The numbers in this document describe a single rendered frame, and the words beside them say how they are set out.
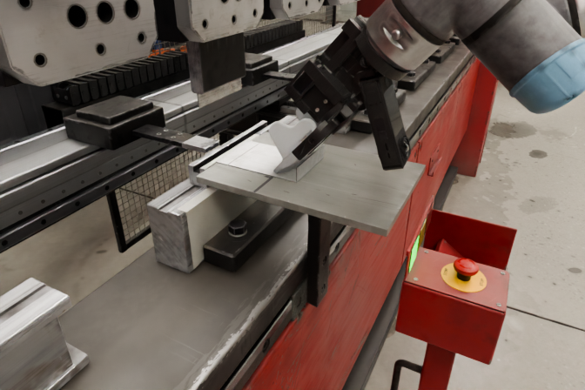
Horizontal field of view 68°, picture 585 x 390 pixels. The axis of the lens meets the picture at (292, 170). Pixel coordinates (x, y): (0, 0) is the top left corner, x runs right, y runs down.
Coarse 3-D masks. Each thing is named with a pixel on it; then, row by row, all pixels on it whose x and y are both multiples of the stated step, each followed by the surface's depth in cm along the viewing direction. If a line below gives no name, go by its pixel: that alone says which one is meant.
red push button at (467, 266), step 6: (462, 258) 73; (456, 264) 72; (462, 264) 71; (468, 264) 71; (474, 264) 71; (456, 270) 71; (462, 270) 70; (468, 270) 70; (474, 270) 70; (462, 276) 72; (468, 276) 71
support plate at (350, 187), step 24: (216, 168) 60; (336, 168) 60; (360, 168) 60; (408, 168) 60; (240, 192) 55; (264, 192) 54; (288, 192) 54; (312, 192) 54; (336, 192) 54; (360, 192) 54; (384, 192) 54; (408, 192) 54; (336, 216) 50; (360, 216) 49; (384, 216) 49
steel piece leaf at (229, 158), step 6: (246, 144) 67; (252, 144) 67; (258, 144) 67; (234, 150) 65; (240, 150) 65; (246, 150) 65; (228, 156) 63; (234, 156) 63; (216, 162) 62; (222, 162) 61; (228, 162) 61
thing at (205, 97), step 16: (192, 48) 55; (208, 48) 56; (224, 48) 59; (240, 48) 62; (192, 64) 56; (208, 64) 56; (224, 64) 59; (240, 64) 63; (192, 80) 57; (208, 80) 57; (224, 80) 60; (240, 80) 65; (208, 96) 59; (224, 96) 62
